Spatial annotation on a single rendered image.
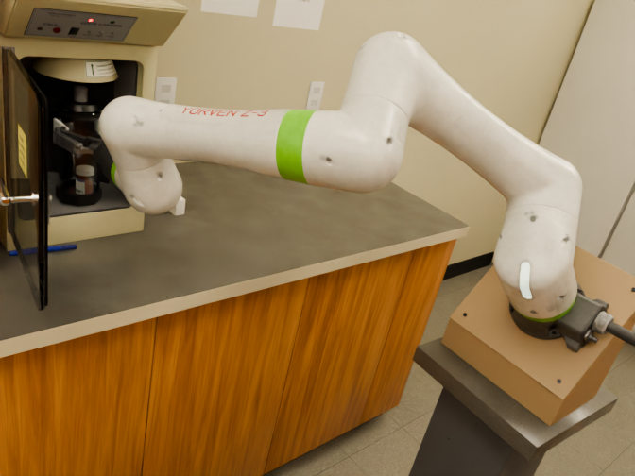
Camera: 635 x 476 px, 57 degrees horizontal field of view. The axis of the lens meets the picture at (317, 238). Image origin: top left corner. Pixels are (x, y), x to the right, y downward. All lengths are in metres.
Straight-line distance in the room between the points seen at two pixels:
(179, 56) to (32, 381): 1.07
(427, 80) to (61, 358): 0.89
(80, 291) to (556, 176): 0.97
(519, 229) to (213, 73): 1.23
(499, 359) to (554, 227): 0.33
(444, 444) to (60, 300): 0.90
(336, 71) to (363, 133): 1.51
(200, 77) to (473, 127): 1.16
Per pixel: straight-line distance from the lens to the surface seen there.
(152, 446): 1.64
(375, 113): 0.88
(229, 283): 1.38
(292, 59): 2.19
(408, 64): 0.95
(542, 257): 1.07
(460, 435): 1.42
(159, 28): 1.32
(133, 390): 1.47
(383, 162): 0.85
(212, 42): 1.99
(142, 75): 1.44
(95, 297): 1.30
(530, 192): 1.13
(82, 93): 1.43
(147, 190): 1.11
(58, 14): 1.22
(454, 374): 1.29
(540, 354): 1.27
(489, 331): 1.30
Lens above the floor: 1.67
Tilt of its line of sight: 26 degrees down
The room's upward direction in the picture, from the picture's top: 13 degrees clockwise
